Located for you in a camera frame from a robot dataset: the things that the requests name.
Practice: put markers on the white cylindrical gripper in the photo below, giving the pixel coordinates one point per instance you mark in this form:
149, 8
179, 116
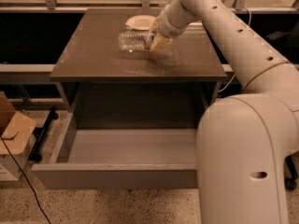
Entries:
165, 28

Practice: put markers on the white bowl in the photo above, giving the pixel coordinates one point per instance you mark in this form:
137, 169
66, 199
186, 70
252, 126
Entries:
140, 22

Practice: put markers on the metal window frame rail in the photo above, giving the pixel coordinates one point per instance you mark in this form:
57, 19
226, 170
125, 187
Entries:
78, 0

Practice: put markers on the black bar on floor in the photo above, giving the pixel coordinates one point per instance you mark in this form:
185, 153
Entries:
40, 134

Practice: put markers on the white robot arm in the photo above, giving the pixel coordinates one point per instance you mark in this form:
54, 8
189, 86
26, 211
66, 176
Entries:
242, 140

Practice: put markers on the clear plastic water bottle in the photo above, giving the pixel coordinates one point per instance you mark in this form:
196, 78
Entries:
135, 40

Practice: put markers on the open grey top drawer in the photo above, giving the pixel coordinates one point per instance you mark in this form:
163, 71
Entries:
120, 159

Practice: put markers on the cardboard box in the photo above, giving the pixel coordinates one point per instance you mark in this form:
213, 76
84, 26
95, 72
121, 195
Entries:
16, 140

